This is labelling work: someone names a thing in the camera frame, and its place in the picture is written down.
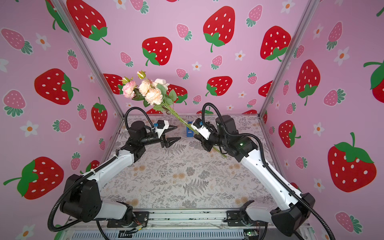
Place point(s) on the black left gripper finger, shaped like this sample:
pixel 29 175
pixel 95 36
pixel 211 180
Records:
pixel 170 141
pixel 169 129

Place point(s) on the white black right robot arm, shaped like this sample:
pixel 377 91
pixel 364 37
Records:
pixel 292 207

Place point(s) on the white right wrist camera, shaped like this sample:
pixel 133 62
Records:
pixel 198 126

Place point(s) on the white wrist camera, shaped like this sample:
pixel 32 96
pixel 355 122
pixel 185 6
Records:
pixel 161 126
pixel 198 126

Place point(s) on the aluminium corner post left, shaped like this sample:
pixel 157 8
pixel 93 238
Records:
pixel 79 40

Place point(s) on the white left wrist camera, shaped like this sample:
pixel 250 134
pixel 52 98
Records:
pixel 161 126

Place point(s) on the aluminium corner post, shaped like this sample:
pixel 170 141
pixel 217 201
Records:
pixel 308 14
pixel 79 40

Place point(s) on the aluminium corner post right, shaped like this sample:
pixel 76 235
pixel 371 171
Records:
pixel 308 14

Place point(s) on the blue tape dispenser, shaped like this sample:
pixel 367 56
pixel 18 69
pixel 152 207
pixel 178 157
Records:
pixel 189 132

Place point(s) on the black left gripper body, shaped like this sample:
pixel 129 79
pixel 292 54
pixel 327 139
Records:
pixel 151 140

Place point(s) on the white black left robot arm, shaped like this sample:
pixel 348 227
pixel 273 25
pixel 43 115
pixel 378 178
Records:
pixel 83 192

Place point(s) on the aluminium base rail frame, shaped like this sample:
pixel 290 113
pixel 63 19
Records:
pixel 178 224

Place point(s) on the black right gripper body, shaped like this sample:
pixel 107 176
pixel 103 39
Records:
pixel 205 139

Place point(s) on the artificial pink flower bouquet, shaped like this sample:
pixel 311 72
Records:
pixel 161 97

